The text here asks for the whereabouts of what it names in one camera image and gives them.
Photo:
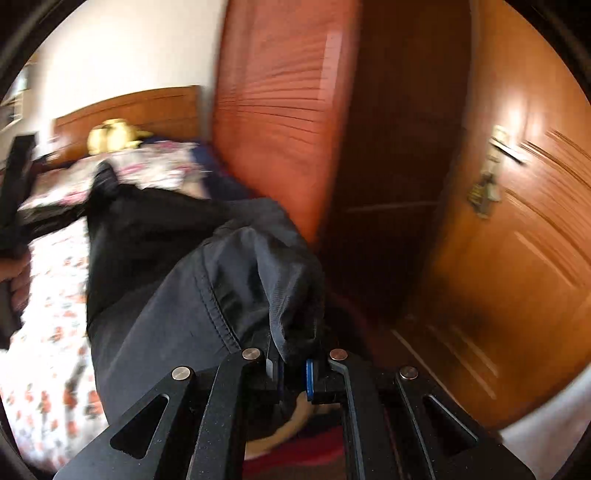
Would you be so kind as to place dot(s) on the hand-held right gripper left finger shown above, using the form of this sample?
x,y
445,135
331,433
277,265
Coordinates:
x,y
276,376

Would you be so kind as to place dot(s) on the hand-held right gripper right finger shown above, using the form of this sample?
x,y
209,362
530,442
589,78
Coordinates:
x,y
310,378

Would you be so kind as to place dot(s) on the red cloth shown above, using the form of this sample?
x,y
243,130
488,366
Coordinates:
x,y
295,454

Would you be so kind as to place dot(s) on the person's left hand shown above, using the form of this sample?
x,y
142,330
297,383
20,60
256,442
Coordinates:
x,y
16,277

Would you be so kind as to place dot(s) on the wooden headboard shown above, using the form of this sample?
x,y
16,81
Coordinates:
x,y
134,115

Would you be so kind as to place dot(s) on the wooden door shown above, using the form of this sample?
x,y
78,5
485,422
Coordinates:
x,y
498,230

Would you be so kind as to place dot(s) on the orange fruit print bed sheet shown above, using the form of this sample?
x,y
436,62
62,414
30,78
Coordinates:
x,y
46,332

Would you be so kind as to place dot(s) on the pink floral blanket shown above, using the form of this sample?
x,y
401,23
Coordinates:
x,y
152,166

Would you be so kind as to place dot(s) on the black jacket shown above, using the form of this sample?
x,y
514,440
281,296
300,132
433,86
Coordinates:
x,y
184,267

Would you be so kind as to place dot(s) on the white wall shelf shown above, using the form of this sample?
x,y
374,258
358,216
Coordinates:
x,y
16,99

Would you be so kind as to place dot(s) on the hanging door ornament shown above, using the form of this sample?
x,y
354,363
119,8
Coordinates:
x,y
484,191

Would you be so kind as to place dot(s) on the wooden louvred wardrobe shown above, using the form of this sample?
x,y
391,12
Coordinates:
x,y
300,115

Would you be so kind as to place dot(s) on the yellow plush toy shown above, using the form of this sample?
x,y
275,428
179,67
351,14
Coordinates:
x,y
113,136

